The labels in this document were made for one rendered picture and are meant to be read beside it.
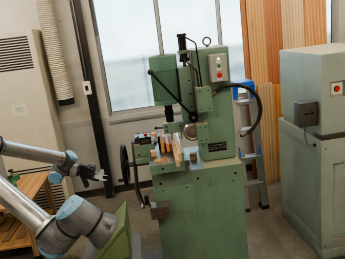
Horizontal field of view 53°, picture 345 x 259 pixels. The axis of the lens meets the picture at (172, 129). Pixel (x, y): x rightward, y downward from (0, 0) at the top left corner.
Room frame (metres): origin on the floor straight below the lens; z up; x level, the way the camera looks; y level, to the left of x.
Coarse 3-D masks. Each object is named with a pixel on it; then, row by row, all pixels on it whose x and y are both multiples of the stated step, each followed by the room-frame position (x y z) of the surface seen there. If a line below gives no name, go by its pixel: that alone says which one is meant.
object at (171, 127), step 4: (176, 120) 2.24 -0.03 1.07; (180, 120) 2.23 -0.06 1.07; (164, 124) 2.19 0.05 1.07; (168, 124) 2.19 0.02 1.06; (172, 124) 2.19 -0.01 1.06; (176, 124) 2.19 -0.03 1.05; (180, 124) 2.20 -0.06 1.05; (164, 128) 2.19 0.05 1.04; (168, 128) 2.19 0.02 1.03; (172, 128) 2.19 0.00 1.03; (176, 128) 2.19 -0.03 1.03; (164, 132) 2.19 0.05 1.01; (168, 132) 2.19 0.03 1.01; (172, 132) 2.19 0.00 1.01; (176, 132) 2.19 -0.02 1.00
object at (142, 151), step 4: (136, 144) 2.17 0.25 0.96; (144, 144) 2.15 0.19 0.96; (148, 144) 2.15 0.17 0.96; (152, 144) 2.15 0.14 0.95; (136, 148) 2.14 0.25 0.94; (140, 148) 2.15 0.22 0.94; (144, 148) 2.15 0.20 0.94; (148, 148) 2.15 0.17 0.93; (152, 148) 2.15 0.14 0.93; (136, 152) 2.14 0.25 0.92; (140, 152) 2.15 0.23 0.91; (144, 152) 2.15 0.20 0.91; (148, 152) 2.15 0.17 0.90; (136, 156) 2.14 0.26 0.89; (140, 156) 2.14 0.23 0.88; (144, 156) 2.15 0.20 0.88; (148, 156) 2.15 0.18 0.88
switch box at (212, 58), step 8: (208, 56) 2.10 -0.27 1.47; (216, 56) 2.07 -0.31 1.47; (224, 56) 2.07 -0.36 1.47; (208, 64) 2.12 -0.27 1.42; (216, 64) 2.07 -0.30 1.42; (224, 64) 2.07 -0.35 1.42; (216, 72) 2.07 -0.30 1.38; (224, 72) 2.07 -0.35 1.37; (216, 80) 2.07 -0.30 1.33; (224, 80) 2.07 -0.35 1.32
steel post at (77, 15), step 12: (72, 0) 3.39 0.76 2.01; (72, 12) 3.40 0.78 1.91; (84, 24) 3.46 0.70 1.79; (84, 36) 3.41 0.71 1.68; (84, 48) 3.41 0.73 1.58; (84, 60) 3.41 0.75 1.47; (84, 72) 3.41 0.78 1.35; (84, 84) 3.38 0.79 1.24; (96, 96) 3.41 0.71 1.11; (96, 108) 3.41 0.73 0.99; (96, 120) 3.41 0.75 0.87; (96, 132) 3.41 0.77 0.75; (96, 144) 3.40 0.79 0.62; (108, 168) 3.41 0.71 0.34; (108, 180) 3.41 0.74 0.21; (108, 192) 3.41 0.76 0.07
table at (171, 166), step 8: (160, 152) 2.13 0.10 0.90; (168, 152) 2.11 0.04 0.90; (136, 160) 2.12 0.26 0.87; (144, 160) 2.13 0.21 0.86; (152, 160) 2.00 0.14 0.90; (152, 168) 1.92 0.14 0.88; (160, 168) 1.92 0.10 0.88; (168, 168) 1.92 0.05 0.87; (176, 168) 1.92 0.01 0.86; (184, 168) 1.93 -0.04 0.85
